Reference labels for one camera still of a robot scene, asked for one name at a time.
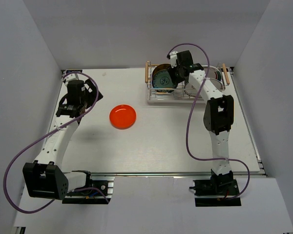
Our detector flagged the yellow patterned plate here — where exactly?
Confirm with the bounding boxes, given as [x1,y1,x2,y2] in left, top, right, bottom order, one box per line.
[152,63,171,76]

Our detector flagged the blue patterned plate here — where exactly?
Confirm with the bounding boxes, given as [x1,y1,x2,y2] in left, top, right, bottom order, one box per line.
[152,70,178,93]

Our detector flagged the orange plate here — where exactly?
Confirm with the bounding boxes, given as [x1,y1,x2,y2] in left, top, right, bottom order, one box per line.
[109,104,137,129]

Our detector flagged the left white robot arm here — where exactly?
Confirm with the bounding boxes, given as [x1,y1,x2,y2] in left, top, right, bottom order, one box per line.
[22,79,103,200]

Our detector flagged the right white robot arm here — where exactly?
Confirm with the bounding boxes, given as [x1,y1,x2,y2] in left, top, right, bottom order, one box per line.
[167,50,234,195]

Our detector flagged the white plate red lettering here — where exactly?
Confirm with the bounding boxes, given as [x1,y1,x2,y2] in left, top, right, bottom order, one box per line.
[183,83,197,98]

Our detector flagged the black label sticker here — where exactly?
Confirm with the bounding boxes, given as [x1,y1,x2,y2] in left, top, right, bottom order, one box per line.
[65,70,83,74]

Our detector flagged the white plate green rim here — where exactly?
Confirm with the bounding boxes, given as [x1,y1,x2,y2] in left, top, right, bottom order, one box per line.
[209,70,225,92]

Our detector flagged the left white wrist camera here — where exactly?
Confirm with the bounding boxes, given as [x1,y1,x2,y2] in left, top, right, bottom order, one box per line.
[61,73,79,85]

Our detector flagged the metal wire dish rack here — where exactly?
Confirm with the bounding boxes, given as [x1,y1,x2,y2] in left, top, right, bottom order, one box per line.
[145,61,233,103]

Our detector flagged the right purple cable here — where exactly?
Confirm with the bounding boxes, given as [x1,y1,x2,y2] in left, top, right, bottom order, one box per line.
[167,43,250,200]

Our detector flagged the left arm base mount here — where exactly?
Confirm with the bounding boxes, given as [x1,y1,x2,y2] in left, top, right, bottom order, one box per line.
[62,170,114,205]

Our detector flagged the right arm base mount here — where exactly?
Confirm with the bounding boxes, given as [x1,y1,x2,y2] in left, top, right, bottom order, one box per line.
[189,171,241,207]

